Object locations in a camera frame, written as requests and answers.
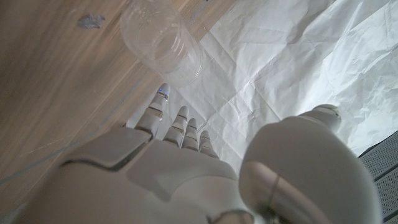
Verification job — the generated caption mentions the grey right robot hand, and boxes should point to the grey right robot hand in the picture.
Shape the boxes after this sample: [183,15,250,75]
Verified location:
[12,82,384,224]

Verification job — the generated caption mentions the clear plastic cup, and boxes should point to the clear plastic cup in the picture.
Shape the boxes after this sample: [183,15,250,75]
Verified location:
[119,0,205,88]

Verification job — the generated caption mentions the grey perforated panel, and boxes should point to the grey perforated panel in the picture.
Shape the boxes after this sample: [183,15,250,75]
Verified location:
[358,130,398,224]

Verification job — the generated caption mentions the white wrinkled backdrop sheet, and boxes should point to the white wrinkled backdrop sheet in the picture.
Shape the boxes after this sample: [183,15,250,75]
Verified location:
[126,0,398,175]

